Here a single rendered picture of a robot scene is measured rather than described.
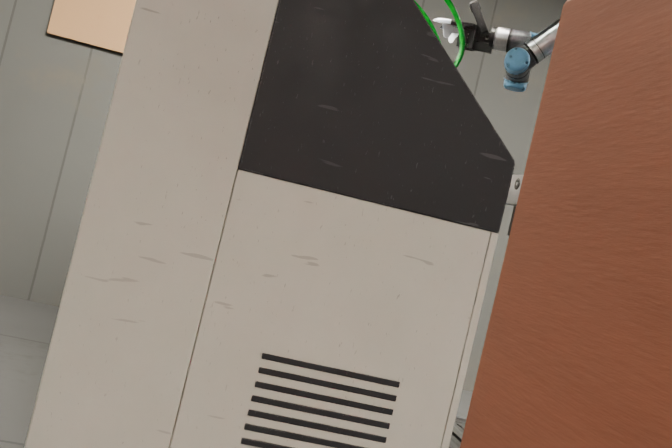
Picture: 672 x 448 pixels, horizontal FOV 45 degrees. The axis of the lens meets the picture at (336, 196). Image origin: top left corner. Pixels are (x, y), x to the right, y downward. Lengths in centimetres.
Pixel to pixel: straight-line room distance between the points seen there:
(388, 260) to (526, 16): 315
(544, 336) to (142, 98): 153
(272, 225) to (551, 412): 151
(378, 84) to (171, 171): 47
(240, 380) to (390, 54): 75
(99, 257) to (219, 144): 33
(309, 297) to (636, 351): 156
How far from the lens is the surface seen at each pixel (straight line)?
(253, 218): 170
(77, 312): 174
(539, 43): 258
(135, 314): 172
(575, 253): 21
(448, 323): 179
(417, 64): 177
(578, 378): 20
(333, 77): 173
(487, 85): 460
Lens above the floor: 73
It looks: 2 degrees up
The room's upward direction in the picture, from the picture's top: 14 degrees clockwise
